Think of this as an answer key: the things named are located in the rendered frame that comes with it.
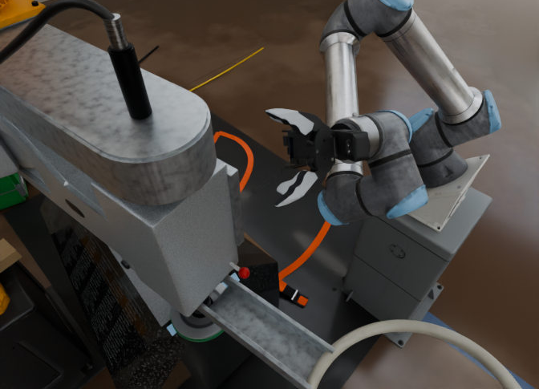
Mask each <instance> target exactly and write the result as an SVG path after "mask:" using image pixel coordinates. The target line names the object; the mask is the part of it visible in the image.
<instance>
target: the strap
mask: <svg viewBox="0 0 539 389"><path fill-rule="evenodd" d="M220 135H221V136H225V137H228V138H230V139H232V140H235V141H237V142H238V143H239V144H240V145H241V146H242V147H243V148H244V149H245V151H246V153H247V156H248V166H247V169H246V171H245V175H244V176H243V178H242V180H241V183H240V192H241V191H242V189H243V188H244V187H245V185H246V183H247V181H248V179H249V177H250V174H251V172H252V170H253V153H252V151H251V149H250V148H249V146H248V145H247V144H246V143H245V142H244V141H243V140H241V139H240V138H238V137H236V136H233V135H230V134H228V133H225V132H222V131H219V132H216V134H215V135H214V137H213V138H214V143H216V141H217V139H218V137H219V136H220ZM329 228H330V223H328V222H327V221H325V223H324V225H323V227H322V228H321V230H320V232H319V233H318V235H317V237H316V238H315V239H314V241H313V242H312V244H311V245H310V246H309V248H308V249H307V250H306V251H305V252H304V254H303V255H302V256H301V257H299V258H298V259H297V260H296V261H295V262H294V263H292V264H291V265H289V266H288V267H287V268H285V269H284V270H283V271H281V272H280V273H278V276H279V281H281V280H282V279H283V278H285V277H286V276H287V275H289V274H291V273H292V272H293V271H295V270H296V269H297V268H298V267H299V266H300V265H301V264H303V263H304V262H305V261H306V260H307V259H308V258H309V257H310V255H311V254H312V253H313V252H314V251H315V250H316V249H317V247H318V246H319V244H320V243H321V241H322V239H323V238H324V237H325V235H326V233H327V231H328V229H329Z"/></svg>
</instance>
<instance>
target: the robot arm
mask: <svg viewBox="0 0 539 389"><path fill-rule="evenodd" d="M413 4H414V0H345V1H344V2H342V3H341V4H340V5H339V6H338V7H337V9H336V10H335V11H334V13H333V14H332V15H331V16H330V18H329V20H328V22H327V24H326V25H325V27H324V30H323V32H322V36H321V38H320V43H319V51H320V55H321V56H322V58H323V59H324V60H325V75H326V124H324V123H323V122H322V120H321V119H320V118H319V117H318V116H316V115H315V114H312V113H308V112H304V111H294V110H289V109H283V108H275V109H269V110H266V111H265V113H266V114H268V115H269V117H270V118H271V119H272V120H275V121H277V122H279V123H283V124H285V125H289V126H291V127H292V129H287V130H283V131H282V132H288V133H287V136H283V145H284V146H289V147H287V153H288V155H290V163H291V164H292V165H290V166H286V168H290V169H296V168H301V167H304V166H307V165H308V166H309V167H310V168H312V169H311V170H310V171H307V170H302V171H301V172H299V173H298V174H297V175H296V176H295V177H294V178H293V179H292V180H288V181H286V182H283V183H281V184H280V185H279V186H278V187H277V191H278V192H279V193H281V194H282V196H280V198H279V199H278V201H277V202H276V203H275V204H274V205H275V206H276V207H280V206H283V205H287V204H289V203H291V202H293V201H296V200H297V199H299V198H301V197H303V196H304V195H307V194H308V193H310V192H312V191H313V190H315V189H316V188H317V187H318V186H319V185H320V184H321V183H322V182H323V181H324V179H325V177H326V174H327V177H326V190H322V191H321V192H320V193H319V194H318V208H319V211H320V213H321V214H322V216H323V218H324V219H325V220H326V221H327V222H328V223H330V224H331V225H347V224H349V223H350V222H353V221H358V220H362V219H365V218H368V217H373V216H378V215H382V214H385V213H386V217H388V218H389V219H392V218H395V217H400V216H402V215H404V214H407V213H410V212H412V211H415V210H417V209H419V208H421V207H423V206H425V205H426V204H427V203H428V194H427V191H426V188H435V187H439V186H442V185H445V184H448V183H450V182H452V181H454V180H455V179H457V178H459V177H460V176H462V175H463V174H464V173H465V172H466V171H467V169H468V164H467V162H466V160H465V159H464V158H462V157H461V156H460V155H459V154H458V153H456V152H455V151H454V149H453V147H455V146H457V145H459V144H463V143H466V142H468V141H471V140H474V139H477V138H480V137H482V136H486V135H489V134H491V133H493V132H495V131H498V130H499V129H500V128H501V118H500V115H499V112H498V110H497V106H496V103H495V100H494V98H493V96H492V93H491V91H489V90H487V91H482V92H480V91H479V90H477V89H476V88H474V87H468V85H467V84H466V82H465V81H464V80H463V79H462V78H461V76H460V74H459V73H458V72H457V70H456V69H455V68H454V66H453V65H452V63H451V62H450V61H449V59H448V57H447V56H446V55H445V53H444V52H443V51H442V50H441V48H440V46H439V45H438V44H437V42H436V41H435V39H434V38H433V37H432V35H431V34H430V33H429V31H428V30H427V28H426V27H425V25H424V24H423V23H422V22H421V20H420V19H419V17H418V16H417V14H416V13H415V11H414V10H413V8H412V6H413ZM372 32H375V33H376V35H377V36H378V37H380V38H381V39H382V40H383V41H384V43H385V44H386V45H387V46H388V48H389V49H390V50H391V51H392V53H393V54H394V55H395V56H396V58H397V59H398V60H399V61H400V62H401V63H402V64H403V65H404V67H405V68H406V69H407V70H408V72H409V73H410V74H411V75H412V77H413V78H414V79H415V80H416V81H417V83H418V84H419V85H420V86H421V87H422V88H423V89H424V90H425V92H426V93H427V94H428V95H429V97H430V98H431V99H432V100H433V102H434V103H435V104H436V105H437V107H438V111H436V112H434V110H433V109H432V108H426V109H424V110H422V111H419V112H418V113H416V114H414V115H413V116H411V117H410V118H408V119H407V117H406V116H405V115H403V114H402V113H400V112H398V111H388V110H381V111H376V112H372V113H367V114H363V115H360V114H359V100H358V88H357V75H356V63H355V57H356V55H357V54H358V53H359V49H360V43H361V41H362V40H363V38H364V37H366V36H367V35H369V34H370V33H372ZM363 160H366V161H367V164H368V166H369V169H370V171H371V174H370V175H368V176H364V175H363ZM300 164H302V165H300ZM298 165H300V166H298Z"/></svg>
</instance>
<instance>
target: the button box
mask: <svg viewBox="0 0 539 389"><path fill-rule="evenodd" d="M226 165H227V166H228V174H227V177H228V183H229V196H230V203H231V209H232V216H233V229H234V236H235V242H236V245H237V246H240V245H241V243H242V242H243V241H244V240H245V238H244V229H243V220H242V211H241V193H240V184H239V175H238V170H237V169H236V168H234V167H232V166H231V165H229V164H226Z"/></svg>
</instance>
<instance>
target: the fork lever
mask: <svg viewBox="0 0 539 389"><path fill-rule="evenodd" d="M222 282H224V283H225V284H226V285H227V286H228V287H227V288H226V289H225V290H224V292H223V293H222V294H221V295H220V296H219V297H218V298H217V300H216V301H215V302H214V303H213V304H212V305H211V306H210V307H209V308H208V307H207V306H206V305H205V304H203V303H201V304H200V305H199V306H198V307H197V310H199V311H200V312H201V313H202V314H203V315H204V316H206V317H207V318H208V319H210V320H211V321H212V322H214V323H215V324H216V325H218V326H219V327H220V328H221V329H222V330H224V331H225V332H226V333H228V334H229V335H230V336H232V337H233V338H235V339H236V340H237V341H238V342H239V343H240V344H242V345H243V346H244V347H246V348H247V349H248V350H250V351H251V352H252V353H254V354H255V355H256V356H257V357H258V358H260V359H261V360H262V361H264V362H265V363H266V364H268V365H269V366H270V367H272V368H273V369H274V370H275V371H276V372H278V373H279V374H280V375H282V376H283V377H284V378H286V379H287V380H288V381H290V382H291V383H292V384H293V385H294V386H296V387H297V388H298V389H312V386H311V385H309V384H308V383H307V382H306V380H307V378H308V376H309V374H310V372H311V370H312V369H313V367H314V365H315V363H316V362H317V361H318V360H319V358H320V357H321V356H322V354H323V353H324V352H325V351H328V352H330V353H331V354H333V353H334V350H335V348H334V347H332V346H331V345H330V344H328V343H327V342H325V341H324V340H322V339H321V338H319V337H318V336H317V335H315V334H313V333H312V332H311V331H309V330H307V329H306V328H305V327H304V326H302V325H301V324H299V323H298V322H296V321H294V320H293V319H292V318H290V317H289V316H288V315H286V314H284V313H283V312H281V311H280V310H279V309H278V308H276V307H275V306H273V305H271V304H270V303H268V302H267V301H266V300H265V299H263V298H261V297H260V296H258V295H257V294H255V293H254V292H253V291H252V290H250V289H248V288H247V287H245V286H243V285H242V284H241V283H240V282H238V281H237V280H235V279H234V278H232V277H231V276H229V275H227V276H226V277H225V278H224V279H223V280H222Z"/></svg>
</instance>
